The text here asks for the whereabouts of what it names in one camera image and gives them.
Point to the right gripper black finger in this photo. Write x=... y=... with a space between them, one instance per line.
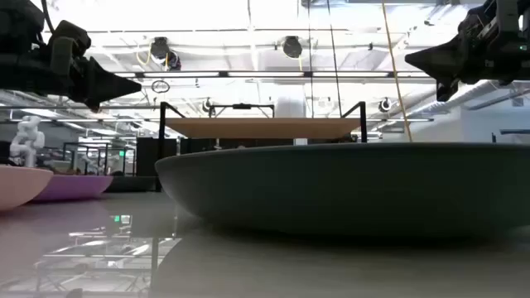
x=446 y=89
x=447 y=60

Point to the purple plate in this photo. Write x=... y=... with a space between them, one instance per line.
x=74 y=188

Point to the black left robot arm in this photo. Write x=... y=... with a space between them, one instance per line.
x=16 y=20

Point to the white humanoid robot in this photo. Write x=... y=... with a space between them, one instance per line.
x=27 y=140

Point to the black cabinet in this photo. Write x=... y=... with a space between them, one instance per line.
x=147 y=157

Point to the salmon pink plate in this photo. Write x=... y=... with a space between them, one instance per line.
x=20 y=186

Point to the dark grey plate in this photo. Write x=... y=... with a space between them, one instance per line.
x=352 y=186

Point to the long ceiling light bar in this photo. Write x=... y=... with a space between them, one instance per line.
x=265 y=74

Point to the black frame workstation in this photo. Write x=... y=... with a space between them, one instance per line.
x=75 y=144

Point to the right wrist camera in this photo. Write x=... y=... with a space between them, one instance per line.
x=507 y=20

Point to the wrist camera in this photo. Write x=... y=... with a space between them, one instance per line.
x=507 y=20
x=70 y=39

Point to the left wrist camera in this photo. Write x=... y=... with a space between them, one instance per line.
x=70 y=39

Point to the wooden shelf with black frame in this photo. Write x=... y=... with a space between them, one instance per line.
x=261 y=127

